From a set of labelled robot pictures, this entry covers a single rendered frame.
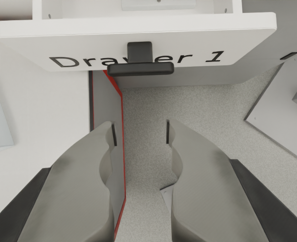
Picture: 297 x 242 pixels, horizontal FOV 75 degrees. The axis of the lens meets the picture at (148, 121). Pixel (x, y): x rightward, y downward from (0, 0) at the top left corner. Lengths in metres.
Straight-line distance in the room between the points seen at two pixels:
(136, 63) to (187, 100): 0.95
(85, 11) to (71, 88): 0.13
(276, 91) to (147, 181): 0.89
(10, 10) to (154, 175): 0.95
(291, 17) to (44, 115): 0.57
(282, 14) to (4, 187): 0.66
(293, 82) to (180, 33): 1.21
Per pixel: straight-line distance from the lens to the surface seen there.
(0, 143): 0.40
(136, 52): 0.22
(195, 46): 0.26
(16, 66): 0.45
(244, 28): 0.24
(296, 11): 0.57
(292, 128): 1.37
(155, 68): 0.22
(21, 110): 0.43
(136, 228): 1.24
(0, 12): 0.51
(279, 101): 1.33
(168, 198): 1.17
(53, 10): 0.33
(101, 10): 0.34
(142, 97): 1.14
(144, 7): 0.33
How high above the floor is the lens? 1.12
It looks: 86 degrees down
